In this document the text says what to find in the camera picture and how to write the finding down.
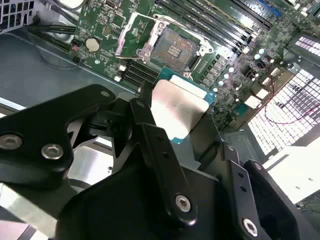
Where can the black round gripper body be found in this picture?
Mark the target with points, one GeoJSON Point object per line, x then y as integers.
{"type": "Point", "coordinates": [120, 205]}

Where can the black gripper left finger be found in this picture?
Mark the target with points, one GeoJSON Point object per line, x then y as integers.
{"type": "Point", "coordinates": [37, 130]}

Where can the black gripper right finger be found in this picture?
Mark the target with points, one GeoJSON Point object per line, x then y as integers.
{"type": "Point", "coordinates": [246, 207]}

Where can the silver topped CPU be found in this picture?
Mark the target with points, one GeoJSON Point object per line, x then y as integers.
{"type": "Point", "coordinates": [175, 107]}

